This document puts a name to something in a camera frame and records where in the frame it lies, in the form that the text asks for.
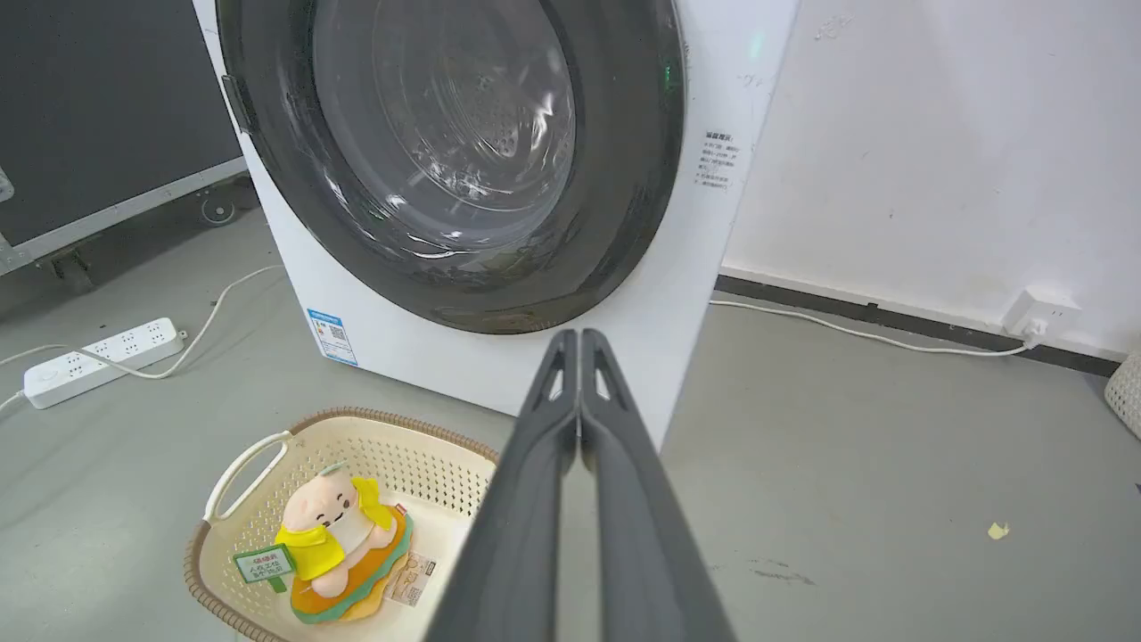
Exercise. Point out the white woven basket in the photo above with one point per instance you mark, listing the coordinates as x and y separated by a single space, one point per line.
1127 392

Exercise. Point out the white front-load washing machine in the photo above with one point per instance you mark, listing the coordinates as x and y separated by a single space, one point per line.
695 178

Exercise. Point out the dark round washing machine door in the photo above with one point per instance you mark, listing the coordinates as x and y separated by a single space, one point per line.
624 134

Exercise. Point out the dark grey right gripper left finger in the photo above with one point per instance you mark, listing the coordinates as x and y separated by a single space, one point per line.
517 517

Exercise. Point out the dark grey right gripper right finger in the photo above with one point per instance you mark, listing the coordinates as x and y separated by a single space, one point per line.
642 535

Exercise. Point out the yellow paper scrap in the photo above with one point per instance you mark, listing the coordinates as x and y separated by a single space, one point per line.
997 530

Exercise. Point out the white wall socket adapter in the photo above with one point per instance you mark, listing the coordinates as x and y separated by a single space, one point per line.
1040 313

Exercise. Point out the white power strip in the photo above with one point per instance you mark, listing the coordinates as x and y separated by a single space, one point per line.
98 357

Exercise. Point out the cream plastic laundry basket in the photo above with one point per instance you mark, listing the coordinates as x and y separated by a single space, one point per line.
428 464

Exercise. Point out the black flight case on wheels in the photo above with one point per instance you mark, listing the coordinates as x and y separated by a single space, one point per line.
98 116

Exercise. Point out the pink plush doll yellow shirt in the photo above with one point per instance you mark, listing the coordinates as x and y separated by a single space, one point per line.
334 535

